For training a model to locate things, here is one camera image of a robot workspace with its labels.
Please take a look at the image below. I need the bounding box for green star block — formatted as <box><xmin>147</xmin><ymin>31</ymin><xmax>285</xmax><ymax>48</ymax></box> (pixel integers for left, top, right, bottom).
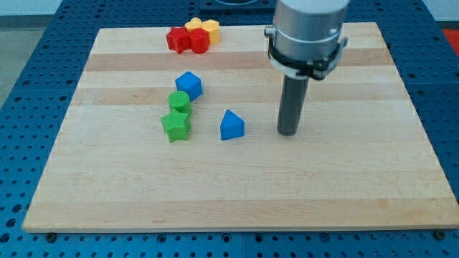
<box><xmin>161</xmin><ymin>109</ymin><xmax>191</xmax><ymax>143</ymax></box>

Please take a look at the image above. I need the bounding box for green circle block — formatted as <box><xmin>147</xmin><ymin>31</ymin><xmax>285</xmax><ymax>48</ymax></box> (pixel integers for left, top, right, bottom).
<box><xmin>167</xmin><ymin>91</ymin><xmax>192</xmax><ymax>115</ymax></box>

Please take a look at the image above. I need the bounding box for wooden board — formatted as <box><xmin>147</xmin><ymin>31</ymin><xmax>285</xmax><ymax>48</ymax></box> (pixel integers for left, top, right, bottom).
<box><xmin>22</xmin><ymin>22</ymin><xmax>458</xmax><ymax>233</ymax></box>

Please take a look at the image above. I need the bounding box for blue triangle block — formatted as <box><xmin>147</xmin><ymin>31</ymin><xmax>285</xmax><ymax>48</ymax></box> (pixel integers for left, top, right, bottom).
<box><xmin>220</xmin><ymin>110</ymin><xmax>245</xmax><ymax>140</ymax></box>

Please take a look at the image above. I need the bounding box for yellow hexagon block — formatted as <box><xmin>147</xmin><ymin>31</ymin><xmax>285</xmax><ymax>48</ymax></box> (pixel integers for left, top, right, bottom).
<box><xmin>202</xmin><ymin>19</ymin><xmax>220</xmax><ymax>45</ymax></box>

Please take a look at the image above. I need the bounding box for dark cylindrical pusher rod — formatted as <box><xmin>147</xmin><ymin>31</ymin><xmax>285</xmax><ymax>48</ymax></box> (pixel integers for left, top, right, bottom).
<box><xmin>277</xmin><ymin>75</ymin><xmax>308</xmax><ymax>136</ymax></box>

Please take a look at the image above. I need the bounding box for black clamp ring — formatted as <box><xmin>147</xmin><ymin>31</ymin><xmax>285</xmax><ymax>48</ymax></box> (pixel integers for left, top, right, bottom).
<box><xmin>267</xmin><ymin>37</ymin><xmax>349</xmax><ymax>81</ymax></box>

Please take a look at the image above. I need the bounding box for red circle block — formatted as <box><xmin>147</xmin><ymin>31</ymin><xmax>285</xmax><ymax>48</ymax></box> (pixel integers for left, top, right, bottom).
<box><xmin>189</xmin><ymin>29</ymin><xmax>209</xmax><ymax>54</ymax></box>

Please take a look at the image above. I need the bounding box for yellow heart block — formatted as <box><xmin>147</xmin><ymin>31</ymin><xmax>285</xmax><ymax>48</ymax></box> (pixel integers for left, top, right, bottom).
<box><xmin>184</xmin><ymin>17</ymin><xmax>202</xmax><ymax>33</ymax></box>

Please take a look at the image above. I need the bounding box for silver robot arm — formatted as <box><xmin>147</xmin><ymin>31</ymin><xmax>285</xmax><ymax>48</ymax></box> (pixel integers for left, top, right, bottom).
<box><xmin>265</xmin><ymin>0</ymin><xmax>350</xmax><ymax>80</ymax></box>

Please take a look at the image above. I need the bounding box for blue cube block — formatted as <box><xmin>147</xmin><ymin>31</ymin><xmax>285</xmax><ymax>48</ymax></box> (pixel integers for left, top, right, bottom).
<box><xmin>175</xmin><ymin>71</ymin><xmax>203</xmax><ymax>102</ymax></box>

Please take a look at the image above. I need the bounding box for red star block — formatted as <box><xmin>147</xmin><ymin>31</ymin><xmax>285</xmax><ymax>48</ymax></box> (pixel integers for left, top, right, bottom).
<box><xmin>166</xmin><ymin>27</ymin><xmax>191</xmax><ymax>54</ymax></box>

